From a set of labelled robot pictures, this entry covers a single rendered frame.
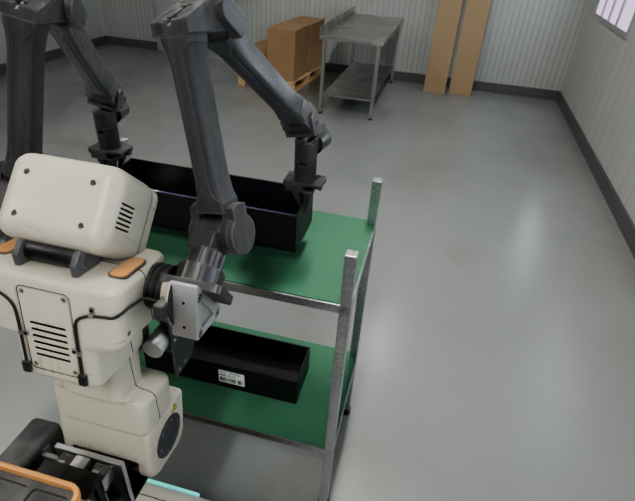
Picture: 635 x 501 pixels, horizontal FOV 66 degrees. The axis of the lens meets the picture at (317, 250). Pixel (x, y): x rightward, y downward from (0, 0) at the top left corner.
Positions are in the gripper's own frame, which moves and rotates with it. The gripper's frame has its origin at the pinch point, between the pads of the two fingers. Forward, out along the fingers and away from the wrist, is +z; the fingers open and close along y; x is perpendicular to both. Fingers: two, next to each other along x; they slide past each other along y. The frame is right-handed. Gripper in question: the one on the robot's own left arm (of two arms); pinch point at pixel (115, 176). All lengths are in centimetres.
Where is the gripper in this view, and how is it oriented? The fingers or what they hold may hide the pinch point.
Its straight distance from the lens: 153.9
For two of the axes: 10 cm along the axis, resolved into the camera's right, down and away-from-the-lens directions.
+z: -0.6, 8.2, 5.6
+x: -2.5, 5.3, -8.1
